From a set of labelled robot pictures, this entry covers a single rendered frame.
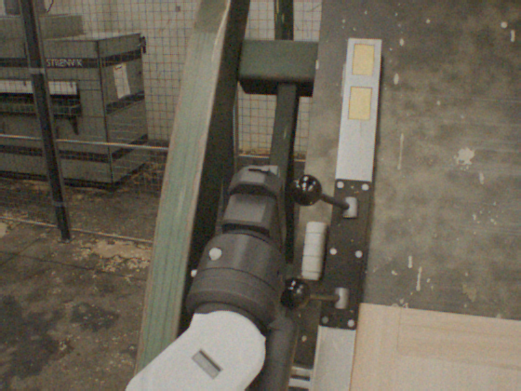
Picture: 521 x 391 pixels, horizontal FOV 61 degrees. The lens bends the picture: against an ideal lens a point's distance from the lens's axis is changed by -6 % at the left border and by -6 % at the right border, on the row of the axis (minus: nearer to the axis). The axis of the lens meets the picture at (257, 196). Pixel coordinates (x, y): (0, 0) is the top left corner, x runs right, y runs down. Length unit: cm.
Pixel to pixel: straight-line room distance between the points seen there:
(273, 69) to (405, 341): 48
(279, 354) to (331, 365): 22
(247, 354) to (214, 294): 7
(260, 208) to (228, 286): 10
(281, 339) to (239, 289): 6
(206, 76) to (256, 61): 12
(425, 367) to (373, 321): 9
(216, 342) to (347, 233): 31
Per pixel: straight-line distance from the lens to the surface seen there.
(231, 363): 38
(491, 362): 69
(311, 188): 53
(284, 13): 133
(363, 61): 72
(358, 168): 66
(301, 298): 53
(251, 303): 42
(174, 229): 68
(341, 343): 64
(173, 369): 37
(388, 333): 66
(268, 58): 82
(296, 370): 69
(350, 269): 63
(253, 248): 45
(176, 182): 69
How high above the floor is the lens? 174
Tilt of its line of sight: 23 degrees down
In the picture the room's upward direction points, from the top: straight up
